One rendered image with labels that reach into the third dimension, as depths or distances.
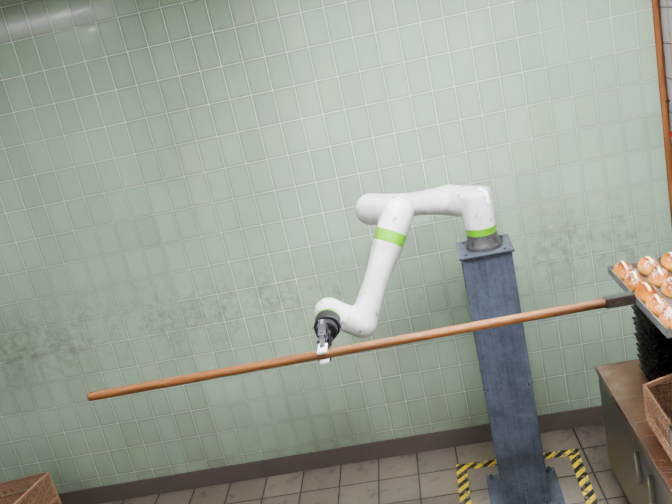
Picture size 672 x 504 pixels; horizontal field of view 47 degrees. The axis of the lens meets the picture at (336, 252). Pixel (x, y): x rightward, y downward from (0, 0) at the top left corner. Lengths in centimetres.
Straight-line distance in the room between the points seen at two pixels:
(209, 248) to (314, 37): 111
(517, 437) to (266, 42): 204
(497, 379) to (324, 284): 97
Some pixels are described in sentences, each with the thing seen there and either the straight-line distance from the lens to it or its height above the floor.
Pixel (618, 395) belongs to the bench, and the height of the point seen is 58.
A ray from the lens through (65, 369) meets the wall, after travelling 423.
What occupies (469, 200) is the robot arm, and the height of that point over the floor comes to 142.
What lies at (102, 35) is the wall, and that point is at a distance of 371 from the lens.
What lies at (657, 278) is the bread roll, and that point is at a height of 121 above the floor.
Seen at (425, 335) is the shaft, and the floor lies 120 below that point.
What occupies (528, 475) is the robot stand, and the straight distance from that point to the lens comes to 359.
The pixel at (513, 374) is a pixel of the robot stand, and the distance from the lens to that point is 333.
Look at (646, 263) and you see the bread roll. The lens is 276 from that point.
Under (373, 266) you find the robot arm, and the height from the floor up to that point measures 132.
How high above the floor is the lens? 221
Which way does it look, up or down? 17 degrees down
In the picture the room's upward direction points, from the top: 13 degrees counter-clockwise
